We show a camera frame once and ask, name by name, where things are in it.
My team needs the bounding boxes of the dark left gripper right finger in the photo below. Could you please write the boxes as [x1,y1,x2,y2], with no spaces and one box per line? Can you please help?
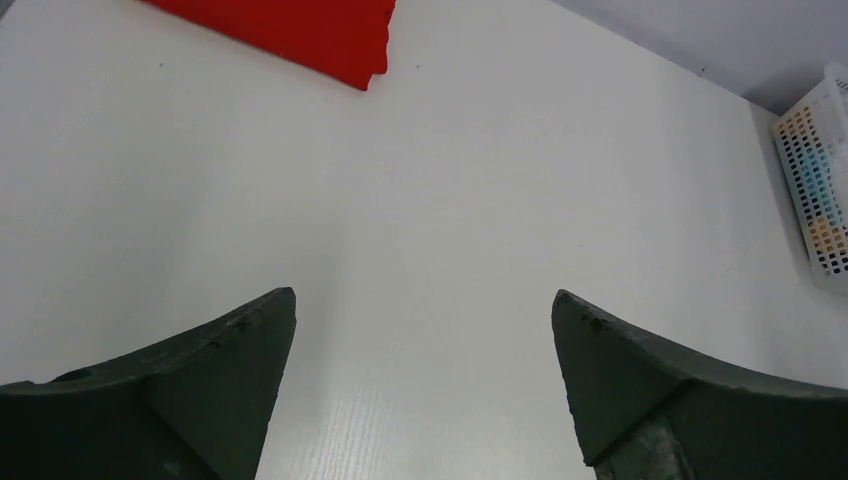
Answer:
[551,290,847,479]

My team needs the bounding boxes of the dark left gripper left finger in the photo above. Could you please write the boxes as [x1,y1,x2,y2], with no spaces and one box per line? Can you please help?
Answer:
[1,288,297,479]

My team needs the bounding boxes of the white plastic laundry basket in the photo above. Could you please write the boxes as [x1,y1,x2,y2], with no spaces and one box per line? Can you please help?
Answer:
[771,62,847,296]

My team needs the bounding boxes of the folded red t shirt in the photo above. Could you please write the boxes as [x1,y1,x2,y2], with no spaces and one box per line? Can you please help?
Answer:
[152,0,396,91]

